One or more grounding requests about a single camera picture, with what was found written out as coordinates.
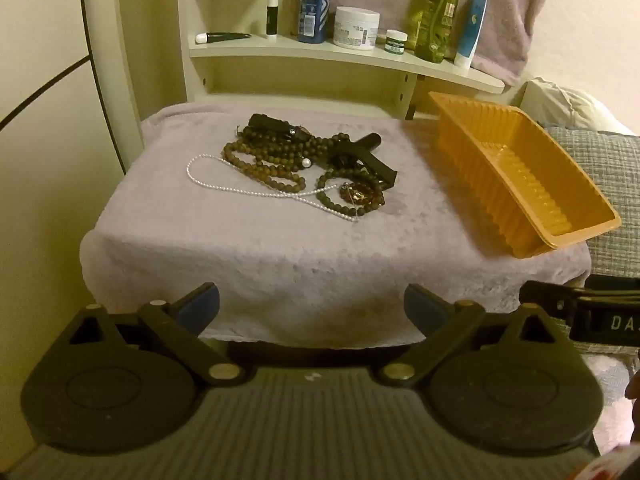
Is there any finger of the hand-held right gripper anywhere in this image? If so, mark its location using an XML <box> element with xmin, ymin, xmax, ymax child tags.
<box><xmin>519</xmin><ymin>281</ymin><xmax>586</xmax><ymax>319</ymax></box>

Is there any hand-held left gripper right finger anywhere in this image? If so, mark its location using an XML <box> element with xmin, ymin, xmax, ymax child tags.
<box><xmin>377</xmin><ymin>282</ymin><xmax>563</xmax><ymax>388</ymax></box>

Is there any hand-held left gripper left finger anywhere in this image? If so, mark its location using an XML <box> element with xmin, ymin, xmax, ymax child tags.
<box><xmin>67</xmin><ymin>282</ymin><xmax>242</xmax><ymax>387</ymax></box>

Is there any gold brooch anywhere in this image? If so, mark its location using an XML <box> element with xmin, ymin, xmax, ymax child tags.
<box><xmin>339</xmin><ymin>182</ymin><xmax>375</xmax><ymax>208</ymax></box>

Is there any yellow plastic tray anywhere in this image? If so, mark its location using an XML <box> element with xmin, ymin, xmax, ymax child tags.
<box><xmin>428</xmin><ymin>91</ymin><xmax>622</xmax><ymax>259</ymax></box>

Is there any white pearl necklace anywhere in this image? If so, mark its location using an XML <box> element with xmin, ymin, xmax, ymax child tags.
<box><xmin>186</xmin><ymin>155</ymin><xmax>360</xmax><ymax>222</ymax></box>

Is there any brown wooden bead necklace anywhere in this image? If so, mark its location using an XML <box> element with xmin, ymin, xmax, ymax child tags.
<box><xmin>300</xmin><ymin>132</ymin><xmax>387</xmax><ymax>217</ymax></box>
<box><xmin>221</xmin><ymin>127</ymin><xmax>308</xmax><ymax>196</ymax></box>

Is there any small black hair clip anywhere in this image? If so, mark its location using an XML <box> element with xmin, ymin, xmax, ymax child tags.
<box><xmin>248</xmin><ymin>113</ymin><xmax>301</xmax><ymax>137</ymax></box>

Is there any pink fluffy blanket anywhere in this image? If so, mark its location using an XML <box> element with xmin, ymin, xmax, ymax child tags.
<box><xmin>80</xmin><ymin>102</ymin><xmax>591</xmax><ymax>348</ymax></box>

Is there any grey woven pillow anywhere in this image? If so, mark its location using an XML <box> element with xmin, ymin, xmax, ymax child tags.
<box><xmin>542</xmin><ymin>122</ymin><xmax>640</xmax><ymax>281</ymax></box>

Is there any white pillow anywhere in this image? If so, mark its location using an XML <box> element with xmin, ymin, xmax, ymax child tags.
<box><xmin>522</xmin><ymin>77</ymin><xmax>638</xmax><ymax>136</ymax></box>

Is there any cream wooden shelf unit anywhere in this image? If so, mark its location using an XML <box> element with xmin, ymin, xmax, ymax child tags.
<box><xmin>112</xmin><ymin>0</ymin><xmax>507</xmax><ymax>171</ymax></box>

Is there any small green and white jar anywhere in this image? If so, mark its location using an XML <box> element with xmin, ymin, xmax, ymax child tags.
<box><xmin>385</xmin><ymin>30</ymin><xmax>410</xmax><ymax>55</ymax></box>

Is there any black tube with white cap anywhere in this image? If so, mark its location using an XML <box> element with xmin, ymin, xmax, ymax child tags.
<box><xmin>195</xmin><ymin>31</ymin><xmax>252</xmax><ymax>44</ymax></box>

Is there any blue and white tube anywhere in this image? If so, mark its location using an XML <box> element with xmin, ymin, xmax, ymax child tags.
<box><xmin>454</xmin><ymin>0</ymin><xmax>488</xmax><ymax>68</ymax></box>

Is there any white cream jar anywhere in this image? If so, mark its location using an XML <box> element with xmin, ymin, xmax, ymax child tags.
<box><xmin>332</xmin><ymin>6</ymin><xmax>379</xmax><ymax>51</ymax></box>

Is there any green spray bottle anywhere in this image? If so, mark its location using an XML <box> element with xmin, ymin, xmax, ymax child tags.
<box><xmin>414</xmin><ymin>0</ymin><xmax>460</xmax><ymax>64</ymax></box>

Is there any pink hanging towel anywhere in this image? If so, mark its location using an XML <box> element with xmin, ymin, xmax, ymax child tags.
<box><xmin>330</xmin><ymin>0</ymin><xmax>551</xmax><ymax>86</ymax></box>

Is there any blue plastic bottle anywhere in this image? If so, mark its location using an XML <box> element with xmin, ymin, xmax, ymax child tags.
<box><xmin>297</xmin><ymin>0</ymin><xmax>331</xmax><ymax>43</ymax></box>

